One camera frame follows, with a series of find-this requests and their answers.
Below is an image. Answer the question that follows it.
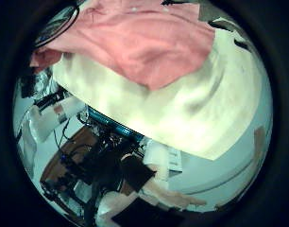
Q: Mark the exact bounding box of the orange button-up shirt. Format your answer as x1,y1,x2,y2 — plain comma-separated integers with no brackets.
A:
29,0,216,93

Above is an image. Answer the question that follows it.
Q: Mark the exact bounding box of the seated person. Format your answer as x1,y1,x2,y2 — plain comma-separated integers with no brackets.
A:
96,138,209,227

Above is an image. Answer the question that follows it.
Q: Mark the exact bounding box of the round dark rimmed disc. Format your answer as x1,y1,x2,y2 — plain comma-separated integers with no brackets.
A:
33,4,81,48

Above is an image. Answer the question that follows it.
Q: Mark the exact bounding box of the silver foil bundle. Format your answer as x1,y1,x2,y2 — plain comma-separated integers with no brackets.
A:
30,67,59,98

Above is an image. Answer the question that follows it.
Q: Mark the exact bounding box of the white carton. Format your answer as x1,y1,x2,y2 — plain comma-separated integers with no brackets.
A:
29,96,87,143

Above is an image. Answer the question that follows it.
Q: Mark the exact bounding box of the brown wooden desk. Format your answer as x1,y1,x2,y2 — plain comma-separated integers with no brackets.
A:
40,126,101,190

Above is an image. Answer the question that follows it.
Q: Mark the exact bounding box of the blue table edge rail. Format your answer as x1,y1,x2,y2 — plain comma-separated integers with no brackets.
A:
86,107,145,143

